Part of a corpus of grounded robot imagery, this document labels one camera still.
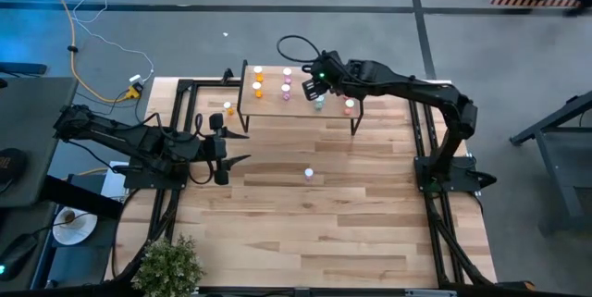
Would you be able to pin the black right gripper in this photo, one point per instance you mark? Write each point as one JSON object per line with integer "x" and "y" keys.
{"x": 328, "y": 72}

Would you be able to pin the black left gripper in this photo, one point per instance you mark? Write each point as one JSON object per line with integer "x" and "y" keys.
{"x": 215, "y": 151}

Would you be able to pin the teal pill bottle white cap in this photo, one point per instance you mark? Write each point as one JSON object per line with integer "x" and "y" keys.
{"x": 319, "y": 102}

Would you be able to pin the red pill bottle white cap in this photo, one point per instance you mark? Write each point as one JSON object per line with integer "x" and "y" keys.
{"x": 349, "y": 103}

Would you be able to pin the purple pill bottle white cap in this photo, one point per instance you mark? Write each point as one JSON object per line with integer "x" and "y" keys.
{"x": 308, "y": 173}
{"x": 286, "y": 88}
{"x": 287, "y": 71}

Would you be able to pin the yellow pill bottle white cap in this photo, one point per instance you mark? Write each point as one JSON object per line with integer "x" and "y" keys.
{"x": 257, "y": 70}
{"x": 227, "y": 105}
{"x": 256, "y": 85}

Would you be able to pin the wooden shelf black metal frame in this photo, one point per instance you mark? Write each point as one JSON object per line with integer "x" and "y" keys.
{"x": 273, "y": 102}

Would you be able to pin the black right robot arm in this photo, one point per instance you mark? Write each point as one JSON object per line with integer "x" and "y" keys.
{"x": 416, "y": 89}

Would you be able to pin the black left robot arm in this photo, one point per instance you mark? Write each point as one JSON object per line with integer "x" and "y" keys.
{"x": 139, "y": 142}

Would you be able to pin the yellow power plug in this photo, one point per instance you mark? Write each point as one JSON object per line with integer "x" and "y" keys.
{"x": 134, "y": 92}

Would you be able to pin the white power adapter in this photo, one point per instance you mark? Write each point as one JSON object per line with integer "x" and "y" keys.
{"x": 134, "y": 77}

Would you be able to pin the white paper sheet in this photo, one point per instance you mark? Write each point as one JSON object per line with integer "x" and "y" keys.
{"x": 111, "y": 186}

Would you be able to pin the green artificial potted plant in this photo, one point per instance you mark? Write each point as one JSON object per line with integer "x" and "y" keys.
{"x": 168, "y": 267}

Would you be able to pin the black diagonal desk beam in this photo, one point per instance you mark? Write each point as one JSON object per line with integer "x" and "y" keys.
{"x": 78, "y": 197}

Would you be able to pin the white plate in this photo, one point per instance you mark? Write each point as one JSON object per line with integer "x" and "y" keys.
{"x": 81, "y": 232}

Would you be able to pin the small brown round object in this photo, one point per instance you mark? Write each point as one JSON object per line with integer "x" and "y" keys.
{"x": 69, "y": 217}

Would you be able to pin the dark grey desk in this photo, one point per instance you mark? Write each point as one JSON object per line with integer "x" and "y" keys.
{"x": 37, "y": 126}

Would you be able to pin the black round pad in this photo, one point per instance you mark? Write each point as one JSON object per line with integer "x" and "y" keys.
{"x": 11, "y": 165}

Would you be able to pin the black flat panel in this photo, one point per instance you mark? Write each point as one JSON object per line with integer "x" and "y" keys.
{"x": 23, "y": 68}

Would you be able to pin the dark metal workbench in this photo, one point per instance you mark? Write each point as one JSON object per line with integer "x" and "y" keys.
{"x": 550, "y": 121}

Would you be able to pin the black computer mouse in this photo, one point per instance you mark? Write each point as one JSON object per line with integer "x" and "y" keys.
{"x": 16, "y": 255}

